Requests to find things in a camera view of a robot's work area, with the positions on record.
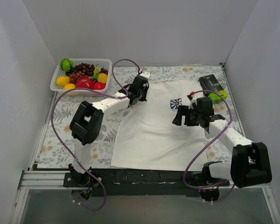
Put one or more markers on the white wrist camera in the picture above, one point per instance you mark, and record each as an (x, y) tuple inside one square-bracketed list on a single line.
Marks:
[(145, 74), (193, 99)]

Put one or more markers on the yellow toy lemon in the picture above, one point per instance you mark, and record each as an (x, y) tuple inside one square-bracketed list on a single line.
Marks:
[(69, 86), (102, 78), (62, 81)]

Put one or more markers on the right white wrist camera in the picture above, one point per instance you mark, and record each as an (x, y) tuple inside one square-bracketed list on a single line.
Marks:
[(193, 99)]

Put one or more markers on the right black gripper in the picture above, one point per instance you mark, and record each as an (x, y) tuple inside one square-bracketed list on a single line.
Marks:
[(185, 115)]

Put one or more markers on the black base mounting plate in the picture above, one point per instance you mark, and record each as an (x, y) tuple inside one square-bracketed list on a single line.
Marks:
[(136, 182)]

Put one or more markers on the toy watermelon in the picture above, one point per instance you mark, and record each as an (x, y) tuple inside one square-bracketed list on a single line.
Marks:
[(66, 64)]

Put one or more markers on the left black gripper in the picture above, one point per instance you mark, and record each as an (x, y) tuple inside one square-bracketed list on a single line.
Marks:
[(135, 98)]

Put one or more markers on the white plastic fruit basket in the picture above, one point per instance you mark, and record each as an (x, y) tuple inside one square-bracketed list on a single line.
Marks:
[(106, 63)]

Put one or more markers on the aluminium frame rail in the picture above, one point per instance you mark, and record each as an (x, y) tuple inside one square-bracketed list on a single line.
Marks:
[(42, 199)]

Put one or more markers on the floral table mat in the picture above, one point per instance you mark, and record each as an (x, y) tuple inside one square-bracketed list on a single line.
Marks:
[(54, 155)]

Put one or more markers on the black green product box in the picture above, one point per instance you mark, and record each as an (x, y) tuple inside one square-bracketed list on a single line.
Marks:
[(212, 88)]

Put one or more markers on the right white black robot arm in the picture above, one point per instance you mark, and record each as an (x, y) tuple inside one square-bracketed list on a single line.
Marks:
[(249, 164)]

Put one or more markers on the yellow toy lemon right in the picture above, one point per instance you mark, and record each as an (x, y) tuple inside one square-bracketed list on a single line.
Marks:
[(102, 78)]

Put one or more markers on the yellow toy lemon front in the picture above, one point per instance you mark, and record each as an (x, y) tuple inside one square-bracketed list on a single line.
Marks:
[(69, 86)]

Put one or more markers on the white t-shirt with flower print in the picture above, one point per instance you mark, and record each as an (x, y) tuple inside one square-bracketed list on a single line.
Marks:
[(147, 138)]

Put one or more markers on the dark purple grape bunch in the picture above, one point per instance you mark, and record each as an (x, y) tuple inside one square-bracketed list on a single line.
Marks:
[(85, 68)]

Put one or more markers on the yellow toy lemon left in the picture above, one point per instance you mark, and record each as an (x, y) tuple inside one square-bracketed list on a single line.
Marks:
[(62, 81)]

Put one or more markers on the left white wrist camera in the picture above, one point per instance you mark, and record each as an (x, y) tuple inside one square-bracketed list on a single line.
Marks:
[(145, 74)]

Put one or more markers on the red grape bunch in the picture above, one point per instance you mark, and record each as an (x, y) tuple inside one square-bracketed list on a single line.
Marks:
[(75, 76)]

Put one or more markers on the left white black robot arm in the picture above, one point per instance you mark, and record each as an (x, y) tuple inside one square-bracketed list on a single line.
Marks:
[(87, 122)]

